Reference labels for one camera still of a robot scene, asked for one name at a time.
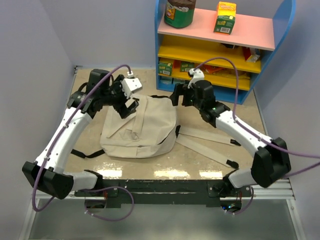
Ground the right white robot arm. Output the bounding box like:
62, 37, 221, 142
170, 80, 292, 197

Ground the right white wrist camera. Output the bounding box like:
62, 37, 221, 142
187, 68, 205, 89

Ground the light blue box left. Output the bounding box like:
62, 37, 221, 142
159, 76, 173, 85

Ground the blue colourful shelf unit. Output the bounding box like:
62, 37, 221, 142
154, 0, 296, 104

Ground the purple cable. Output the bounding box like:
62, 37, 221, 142
32, 64, 135, 221
192, 56, 320, 215

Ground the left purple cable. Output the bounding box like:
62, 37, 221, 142
32, 64, 135, 221

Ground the orange snack packet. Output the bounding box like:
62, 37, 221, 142
201, 64, 224, 75

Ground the green box left shelf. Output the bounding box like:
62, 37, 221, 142
158, 61, 173, 76

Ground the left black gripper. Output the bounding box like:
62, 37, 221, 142
101, 75, 139, 118

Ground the green brown jar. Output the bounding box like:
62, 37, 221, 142
164, 0, 196, 29

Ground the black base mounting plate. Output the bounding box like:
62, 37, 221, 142
74, 179, 251, 208

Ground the green box middle shelf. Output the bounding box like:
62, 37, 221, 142
179, 61, 195, 73

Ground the light blue box right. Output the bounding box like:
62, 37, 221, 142
172, 78, 186, 85

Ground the aluminium rail frame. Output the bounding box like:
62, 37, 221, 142
17, 65, 305, 240

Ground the red white box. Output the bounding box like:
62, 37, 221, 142
242, 46, 261, 63

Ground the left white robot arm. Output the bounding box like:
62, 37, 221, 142
22, 69, 142, 200

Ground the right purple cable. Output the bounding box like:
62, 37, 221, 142
192, 56, 320, 215

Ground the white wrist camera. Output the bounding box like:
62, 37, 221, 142
187, 68, 205, 89
121, 78, 143, 99

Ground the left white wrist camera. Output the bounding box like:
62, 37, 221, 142
121, 78, 143, 99

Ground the yellow green carton box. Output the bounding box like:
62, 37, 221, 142
213, 1, 237, 35

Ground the green box shelf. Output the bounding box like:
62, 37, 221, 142
179, 61, 195, 73
158, 61, 173, 76

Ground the beige canvas backpack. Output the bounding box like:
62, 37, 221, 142
71, 95, 239, 169

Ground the light blue box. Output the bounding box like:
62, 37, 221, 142
172, 78, 186, 85
159, 76, 173, 85

